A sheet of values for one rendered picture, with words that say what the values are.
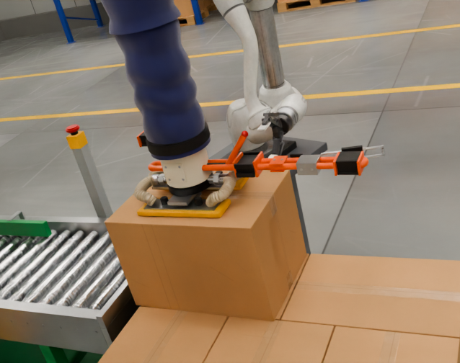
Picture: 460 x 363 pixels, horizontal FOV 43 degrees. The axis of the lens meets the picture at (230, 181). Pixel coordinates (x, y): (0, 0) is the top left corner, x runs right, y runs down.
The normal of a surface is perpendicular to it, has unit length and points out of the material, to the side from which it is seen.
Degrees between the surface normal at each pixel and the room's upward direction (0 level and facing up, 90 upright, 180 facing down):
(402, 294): 0
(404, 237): 0
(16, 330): 90
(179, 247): 90
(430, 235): 0
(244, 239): 90
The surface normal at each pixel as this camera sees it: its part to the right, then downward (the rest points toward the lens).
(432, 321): -0.22, -0.87
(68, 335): -0.37, 0.50
